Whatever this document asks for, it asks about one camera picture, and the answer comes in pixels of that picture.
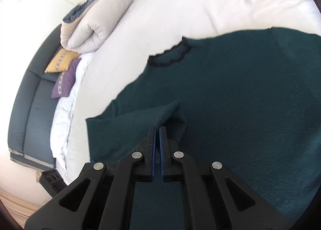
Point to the black bedside socket box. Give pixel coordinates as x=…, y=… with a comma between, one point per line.
x=52, y=182

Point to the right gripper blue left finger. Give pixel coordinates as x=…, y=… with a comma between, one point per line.
x=120, y=179

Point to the white pillow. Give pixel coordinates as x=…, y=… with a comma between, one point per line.
x=63, y=115

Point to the purple patterned cushion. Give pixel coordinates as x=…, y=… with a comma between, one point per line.
x=65, y=81

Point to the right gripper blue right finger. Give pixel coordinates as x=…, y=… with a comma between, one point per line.
x=177, y=166

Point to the folded beige duvet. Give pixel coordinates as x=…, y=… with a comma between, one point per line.
x=86, y=27

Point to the dark grey headboard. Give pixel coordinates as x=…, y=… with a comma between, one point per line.
x=33, y=110

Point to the yellow patterned cushion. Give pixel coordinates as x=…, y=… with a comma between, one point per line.
x=61, y=61

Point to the white bed mattress sheet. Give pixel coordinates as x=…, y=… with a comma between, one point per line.
x=150, y=27

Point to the dark green knit sweater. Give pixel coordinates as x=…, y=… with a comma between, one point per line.
x=248, y=99

